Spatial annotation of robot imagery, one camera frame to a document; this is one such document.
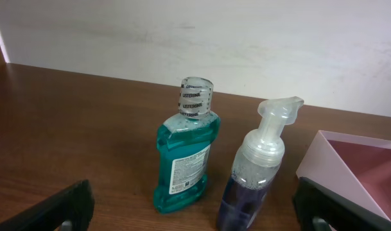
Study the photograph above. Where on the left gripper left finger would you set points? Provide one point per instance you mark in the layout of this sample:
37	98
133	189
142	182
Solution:
74	204

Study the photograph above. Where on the teal mouthwash bottle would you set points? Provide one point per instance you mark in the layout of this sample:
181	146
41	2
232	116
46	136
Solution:
184	143

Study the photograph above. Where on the purple foam soap pump bottle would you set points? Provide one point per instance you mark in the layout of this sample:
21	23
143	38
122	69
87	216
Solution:
255	165

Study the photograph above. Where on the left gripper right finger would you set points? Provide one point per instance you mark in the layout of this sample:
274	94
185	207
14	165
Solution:
318	208

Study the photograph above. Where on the white box pink interior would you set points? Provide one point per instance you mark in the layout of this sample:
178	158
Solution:
355	167

